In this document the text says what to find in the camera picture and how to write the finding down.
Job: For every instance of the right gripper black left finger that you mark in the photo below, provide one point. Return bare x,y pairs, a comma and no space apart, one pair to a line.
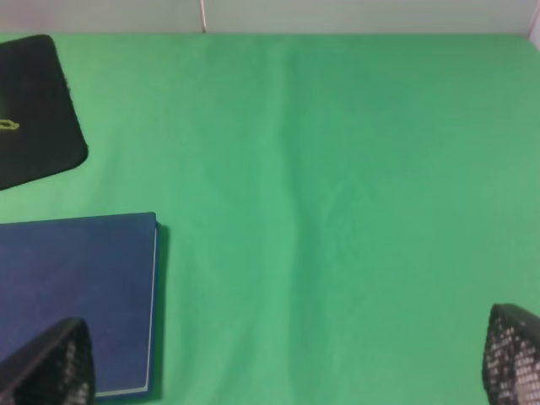
56,367

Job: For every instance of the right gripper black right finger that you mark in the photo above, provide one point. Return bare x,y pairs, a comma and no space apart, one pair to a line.
510,367

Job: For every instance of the blue hardcover notebook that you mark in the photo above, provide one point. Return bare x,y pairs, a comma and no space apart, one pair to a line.
102,269

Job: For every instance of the black green snake mouse pad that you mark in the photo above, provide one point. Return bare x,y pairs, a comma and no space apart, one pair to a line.
40,132

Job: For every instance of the green tablecloth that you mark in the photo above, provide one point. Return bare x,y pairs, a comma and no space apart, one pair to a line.
339,212

